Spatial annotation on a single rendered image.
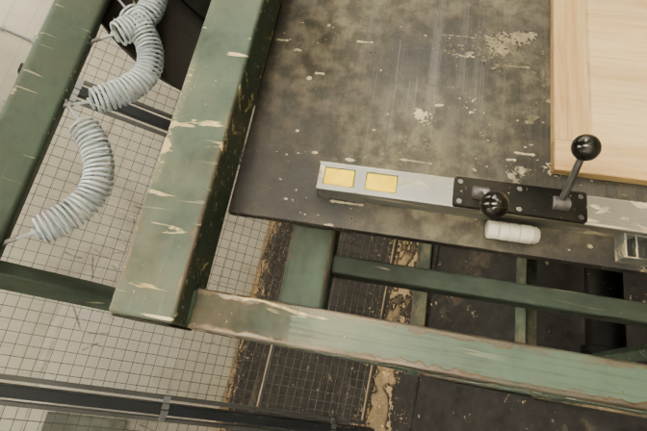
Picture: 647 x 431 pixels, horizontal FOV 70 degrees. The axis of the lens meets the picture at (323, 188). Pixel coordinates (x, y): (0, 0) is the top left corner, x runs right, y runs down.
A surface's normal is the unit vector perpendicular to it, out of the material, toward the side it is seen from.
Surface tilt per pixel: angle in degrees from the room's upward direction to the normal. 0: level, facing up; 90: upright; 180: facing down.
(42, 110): 90
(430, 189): 55
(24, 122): 90
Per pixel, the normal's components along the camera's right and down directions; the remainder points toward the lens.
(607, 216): -0.07, -0.36
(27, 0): 0.49, -0.13
